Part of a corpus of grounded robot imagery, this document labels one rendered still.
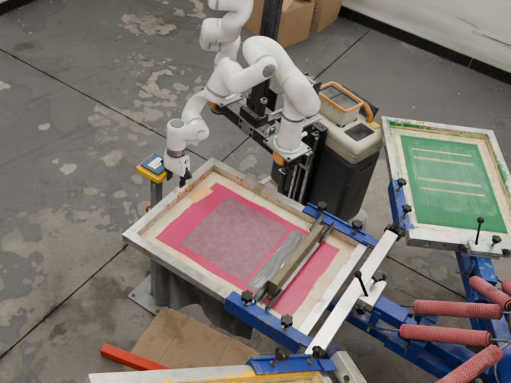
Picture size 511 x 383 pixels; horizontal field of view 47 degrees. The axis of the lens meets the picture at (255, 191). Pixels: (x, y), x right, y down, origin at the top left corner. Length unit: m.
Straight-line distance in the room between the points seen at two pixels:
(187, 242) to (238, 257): 0.21
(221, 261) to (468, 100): 3.55
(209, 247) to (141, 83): 2.66
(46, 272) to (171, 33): 2.73
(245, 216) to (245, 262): 0.24
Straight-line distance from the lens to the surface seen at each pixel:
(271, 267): 2.25
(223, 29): 2.42
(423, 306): 2.16
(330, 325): 2.05
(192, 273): 2.17
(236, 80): 2.04
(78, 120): 4.42
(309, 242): 2.23
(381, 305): 2.16
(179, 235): 2.33
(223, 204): 2.46
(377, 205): 4.04
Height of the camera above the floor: 2.71
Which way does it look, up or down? 44 degrees down
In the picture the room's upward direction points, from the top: 10 degrees clockwise
